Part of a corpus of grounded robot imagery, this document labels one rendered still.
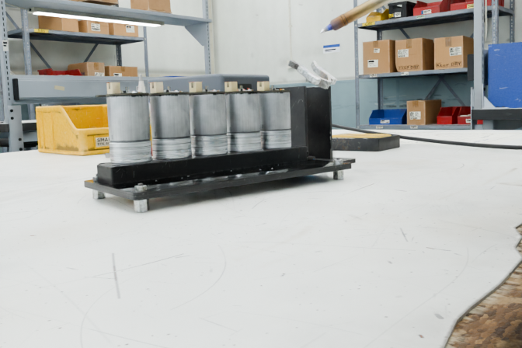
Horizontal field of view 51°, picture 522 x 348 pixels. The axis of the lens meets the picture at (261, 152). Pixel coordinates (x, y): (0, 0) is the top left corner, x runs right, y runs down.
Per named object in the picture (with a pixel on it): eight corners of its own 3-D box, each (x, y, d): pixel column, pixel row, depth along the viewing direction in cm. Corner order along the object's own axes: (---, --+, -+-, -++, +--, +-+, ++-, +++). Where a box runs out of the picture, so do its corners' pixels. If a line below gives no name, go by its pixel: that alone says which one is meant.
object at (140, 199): (284, 171, 43) (283, 156, 43) (353, 179, 37) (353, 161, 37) (84, 198, 33) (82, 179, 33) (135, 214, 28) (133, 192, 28)
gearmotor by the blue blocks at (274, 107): (298, 159, 40) (297, 88, 39) (273, 162, 38) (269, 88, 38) (277, 157, 42) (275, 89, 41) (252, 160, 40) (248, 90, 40)
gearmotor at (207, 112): (235, 167, 36) (232, 89, 36) (204, 171, 35) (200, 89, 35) (215, 164, 38) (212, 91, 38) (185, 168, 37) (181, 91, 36)
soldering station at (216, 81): (273, 137, 85) (271, 74, 84) (224, 143, 76) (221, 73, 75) (200, 137, 94) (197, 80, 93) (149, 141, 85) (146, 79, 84)
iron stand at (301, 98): (289, 212, 44) (344, 112, 40) (226, 148, 49) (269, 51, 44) (332, 200, 49) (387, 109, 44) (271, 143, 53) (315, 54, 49)
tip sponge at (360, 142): (400, 147, 60) (400, 133, 60) (378, 151, 56) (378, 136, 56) (339, 145, 65) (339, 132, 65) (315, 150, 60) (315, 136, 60)
